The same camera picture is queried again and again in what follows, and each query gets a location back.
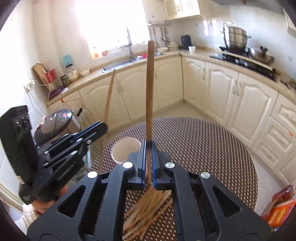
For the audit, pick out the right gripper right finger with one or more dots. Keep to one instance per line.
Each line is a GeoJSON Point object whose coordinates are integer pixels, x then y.
{"type": "Point", "coordinates": [160, 178]}

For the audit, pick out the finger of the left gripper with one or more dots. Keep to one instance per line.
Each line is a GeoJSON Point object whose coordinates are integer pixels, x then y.
{"type": "Point", "coordinates": [90, 135]}

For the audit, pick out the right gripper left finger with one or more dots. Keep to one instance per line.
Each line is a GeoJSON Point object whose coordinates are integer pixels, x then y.
{"type": "Point", "coordinates": [137, 179]}

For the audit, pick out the pink paper cup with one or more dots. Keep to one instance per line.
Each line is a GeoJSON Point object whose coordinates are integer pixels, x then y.
{"type": "Point", "coordinates": [122, 149]}

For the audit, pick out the wooden chopstick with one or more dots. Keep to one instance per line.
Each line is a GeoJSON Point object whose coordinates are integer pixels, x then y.
{"type": "Point", "coordinates": [145, 212]}
{"type": "Point", "coordinates": [105, 119]}
{"type": "Point", "coordinates": [149, 105]}

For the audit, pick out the steel kitchen sink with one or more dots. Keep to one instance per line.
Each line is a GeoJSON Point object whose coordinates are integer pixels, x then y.
{"type": "Point", "coordinates": [124, 62]}

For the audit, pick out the chrome kitchen faucet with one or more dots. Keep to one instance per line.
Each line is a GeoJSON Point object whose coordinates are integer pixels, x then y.
{"type": "Point", "coordinates": [132, 57]}

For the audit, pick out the kitchen window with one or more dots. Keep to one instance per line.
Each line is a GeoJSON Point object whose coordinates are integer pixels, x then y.
{"type": "Point", "coordinates": [103, 24]}

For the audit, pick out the person's left hand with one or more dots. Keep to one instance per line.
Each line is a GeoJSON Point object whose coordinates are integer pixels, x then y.
{"type": "Point", "coordinates": [41, 207]}

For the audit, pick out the black rice cooker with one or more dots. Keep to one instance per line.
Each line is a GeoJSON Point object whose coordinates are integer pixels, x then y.
{"type": "Point", "coordinates": [56, 125]}

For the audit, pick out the brown polka dot tablecloth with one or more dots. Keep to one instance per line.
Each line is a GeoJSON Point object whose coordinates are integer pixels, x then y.
{"type": "Point", "coordinates": [197, 145]}

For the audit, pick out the wooden chopstick on table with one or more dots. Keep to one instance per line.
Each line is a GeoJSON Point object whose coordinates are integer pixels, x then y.
{"type": "Point", "coordinates": [145, 212]}

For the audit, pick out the glass jar with label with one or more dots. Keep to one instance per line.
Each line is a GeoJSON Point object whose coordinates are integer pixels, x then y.
{"type": "Point", "coordinates": [72, 73]}

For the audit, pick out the red utensil holder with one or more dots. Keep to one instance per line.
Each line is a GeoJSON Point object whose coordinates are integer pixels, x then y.
{"type": "Point", "coordinates": [50, 75]}

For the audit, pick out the white bowl on counter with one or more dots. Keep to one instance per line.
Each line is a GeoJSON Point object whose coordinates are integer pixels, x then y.
{"type": "Point", "coordinates": [85, 72]}

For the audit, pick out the wooden cutting board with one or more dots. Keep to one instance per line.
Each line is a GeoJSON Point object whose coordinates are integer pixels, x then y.
{"type": "Point", "coordinates": [41, 71]}

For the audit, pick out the cream base cabinets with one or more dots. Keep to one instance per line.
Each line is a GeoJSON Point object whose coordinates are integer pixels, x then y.
{"type": "Point", "coordinates": [257, 110]}

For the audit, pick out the white mug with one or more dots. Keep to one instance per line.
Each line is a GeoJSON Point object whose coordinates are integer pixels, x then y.
{"type": "Point", "coordinates": [192, 49]}

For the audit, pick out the orange cardboard box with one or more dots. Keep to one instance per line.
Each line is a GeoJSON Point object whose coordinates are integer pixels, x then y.
{"type": "Point", "coordinates": [281, 205]}

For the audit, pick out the black electric kettle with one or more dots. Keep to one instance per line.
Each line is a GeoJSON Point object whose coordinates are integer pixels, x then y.
{"type": "Point", "coordinates": [186, 42]}

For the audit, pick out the black gas stove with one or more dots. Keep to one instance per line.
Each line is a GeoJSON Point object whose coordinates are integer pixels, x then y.
{"type": "Point", "coordinates": [243, 59]}

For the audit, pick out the stainless steel steamer pot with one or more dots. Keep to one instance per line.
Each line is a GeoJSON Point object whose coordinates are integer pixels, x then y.
{"type": "Point", "coordinates": [235, 38]}

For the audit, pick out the wall utensil rail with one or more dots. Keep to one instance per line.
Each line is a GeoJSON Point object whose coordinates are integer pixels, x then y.
{"type": "Point", "coordinates": [160, 32]}

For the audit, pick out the steel wok with handle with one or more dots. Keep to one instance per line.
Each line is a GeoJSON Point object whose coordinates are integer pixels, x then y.
{"type": "Point", "coordinates": [261, 55]}

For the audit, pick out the cream wall cabinet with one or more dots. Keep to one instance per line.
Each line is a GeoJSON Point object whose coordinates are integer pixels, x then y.
{"type": "Point", "coordinates": [176, 9]}

